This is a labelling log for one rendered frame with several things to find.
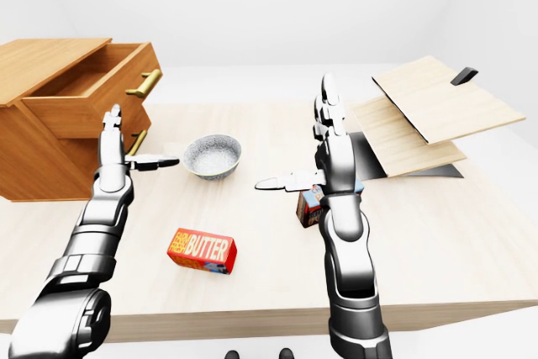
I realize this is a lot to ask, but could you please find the small pale wooden board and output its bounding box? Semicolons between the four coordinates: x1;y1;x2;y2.
350;96;468;179

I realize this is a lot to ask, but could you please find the open wooden drawer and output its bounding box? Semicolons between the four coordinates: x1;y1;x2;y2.
21;42;164;140

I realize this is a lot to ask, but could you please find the brass drawer handle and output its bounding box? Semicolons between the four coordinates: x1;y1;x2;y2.
125;129;149;157
124;68;164;98

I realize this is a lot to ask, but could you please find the grey speckled bowl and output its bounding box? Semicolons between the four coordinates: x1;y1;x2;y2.
182;134;243;182

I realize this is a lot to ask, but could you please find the wooden cabinet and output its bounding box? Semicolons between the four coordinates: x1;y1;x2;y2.
0;38;165;203

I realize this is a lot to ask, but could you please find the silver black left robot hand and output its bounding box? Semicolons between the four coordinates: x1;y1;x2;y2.
98;103;181;172

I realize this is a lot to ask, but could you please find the red butter box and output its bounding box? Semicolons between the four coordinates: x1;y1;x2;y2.
166;227;239;276

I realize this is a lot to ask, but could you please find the small black block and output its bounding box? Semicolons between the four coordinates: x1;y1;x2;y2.
450;66;479;87

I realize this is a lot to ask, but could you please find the brown blue food box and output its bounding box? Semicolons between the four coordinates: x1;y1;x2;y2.
295;179;365;230

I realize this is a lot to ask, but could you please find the closed wooden drawer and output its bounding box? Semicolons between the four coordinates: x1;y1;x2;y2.
57;104;153;186

